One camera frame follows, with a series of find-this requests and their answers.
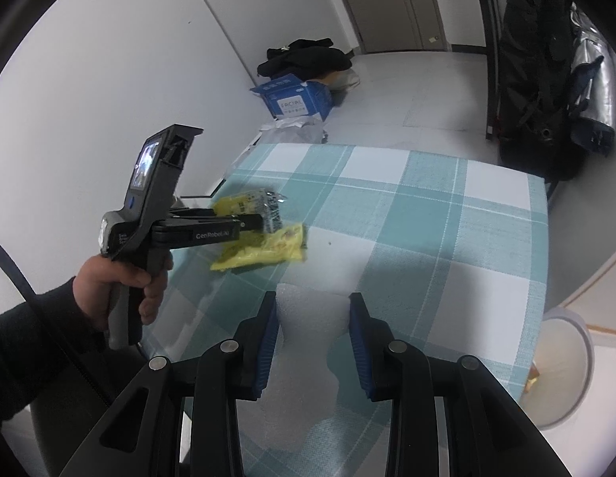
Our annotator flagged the black hanging jacket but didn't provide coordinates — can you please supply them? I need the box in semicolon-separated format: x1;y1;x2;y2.
494;0;594;182

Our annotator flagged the person's left hand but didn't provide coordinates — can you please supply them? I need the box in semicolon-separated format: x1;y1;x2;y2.
72;253;174;331

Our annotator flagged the clear and yellow bread bag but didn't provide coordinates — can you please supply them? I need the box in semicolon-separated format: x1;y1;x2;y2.
211;188;287;234

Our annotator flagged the table with checkered cloth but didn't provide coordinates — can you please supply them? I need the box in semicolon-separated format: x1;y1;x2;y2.
139;143;550;477

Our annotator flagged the blue cardboard box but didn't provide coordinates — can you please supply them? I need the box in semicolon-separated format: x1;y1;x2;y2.
250;74;335;121

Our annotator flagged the grey plastic mailer bag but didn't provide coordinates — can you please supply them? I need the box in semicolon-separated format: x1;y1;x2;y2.
295;118;329;145

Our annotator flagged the black framed glass door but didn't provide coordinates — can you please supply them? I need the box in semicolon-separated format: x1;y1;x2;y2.
469;0;508;142

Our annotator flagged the white plastic mailer bag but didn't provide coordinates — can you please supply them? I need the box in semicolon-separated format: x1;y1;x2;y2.
258;115;309;146

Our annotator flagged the grey door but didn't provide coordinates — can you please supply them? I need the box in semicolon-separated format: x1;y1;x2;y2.
325;0;450;55

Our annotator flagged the yellow snack wrapper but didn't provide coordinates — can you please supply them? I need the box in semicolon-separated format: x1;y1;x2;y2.
210;223;309;273

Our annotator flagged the white foam piece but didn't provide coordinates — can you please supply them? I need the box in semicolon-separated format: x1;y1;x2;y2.
274;282;353;403

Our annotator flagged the silver folded umbrella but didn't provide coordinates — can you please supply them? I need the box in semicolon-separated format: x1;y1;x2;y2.
569;2;616;155

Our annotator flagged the pile of black clothes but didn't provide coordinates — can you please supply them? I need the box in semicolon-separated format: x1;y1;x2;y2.
257;37;353;79

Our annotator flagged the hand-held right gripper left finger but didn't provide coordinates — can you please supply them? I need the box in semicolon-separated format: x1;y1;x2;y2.
60;292;279;477

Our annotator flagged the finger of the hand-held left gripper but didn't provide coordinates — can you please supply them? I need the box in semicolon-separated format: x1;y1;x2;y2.
164;209;266;233

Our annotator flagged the person's left forearm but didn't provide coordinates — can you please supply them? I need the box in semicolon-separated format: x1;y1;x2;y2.
0;278;115;458

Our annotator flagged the white waste bin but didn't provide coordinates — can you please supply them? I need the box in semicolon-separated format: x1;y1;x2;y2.
519;305;594;430

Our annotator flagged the beige bag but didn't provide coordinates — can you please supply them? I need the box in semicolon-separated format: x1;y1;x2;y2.
320;67;361;93

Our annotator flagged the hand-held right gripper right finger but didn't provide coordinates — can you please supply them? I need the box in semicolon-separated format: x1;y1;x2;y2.
349;292;582;477

